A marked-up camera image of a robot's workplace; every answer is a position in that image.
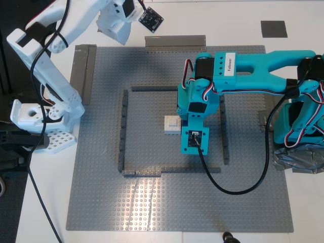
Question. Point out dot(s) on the wrinkled grey tape patch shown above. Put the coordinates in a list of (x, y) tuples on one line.
[(263, 121)]

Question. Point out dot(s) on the black knob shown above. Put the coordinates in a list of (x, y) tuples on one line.
[(229, 238)]

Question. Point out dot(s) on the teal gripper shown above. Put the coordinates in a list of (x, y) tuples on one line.
[(183, 117)]

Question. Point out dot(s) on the crumpled silver duct tape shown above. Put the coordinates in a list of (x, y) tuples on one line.
[(298, 159)]

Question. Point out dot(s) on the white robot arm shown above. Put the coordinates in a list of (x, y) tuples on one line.
[(63, 88)]

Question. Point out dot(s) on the grey tape square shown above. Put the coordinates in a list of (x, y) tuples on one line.
[(274, 29)]

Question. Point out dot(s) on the dark grey brick row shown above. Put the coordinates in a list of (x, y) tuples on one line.
[(225, 136), (152, 88), (123, 131), (182, 170)]

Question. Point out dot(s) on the black table clamp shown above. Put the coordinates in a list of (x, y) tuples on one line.
[(22, 139)]

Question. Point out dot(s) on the white brick cube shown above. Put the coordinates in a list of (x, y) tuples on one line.
[(172, 125)]

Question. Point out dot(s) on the bare black camera board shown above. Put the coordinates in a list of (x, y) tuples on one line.
[(151, 19)]

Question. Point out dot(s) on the grey studded baseplate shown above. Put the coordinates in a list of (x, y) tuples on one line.
[(177, 202)]

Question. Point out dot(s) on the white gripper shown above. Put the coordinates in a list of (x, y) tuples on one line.
[(113, 32)]

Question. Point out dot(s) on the teal framed camera module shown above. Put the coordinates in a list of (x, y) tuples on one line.
[(187, 146)]

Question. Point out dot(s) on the white curved object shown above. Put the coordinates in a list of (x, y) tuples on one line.
[(2, 187)]

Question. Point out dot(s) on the lighter grey studded brick row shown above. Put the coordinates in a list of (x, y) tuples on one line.
[(141, 172)]

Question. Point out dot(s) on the white Follower label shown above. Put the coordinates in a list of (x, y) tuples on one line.
[(230, 64)]

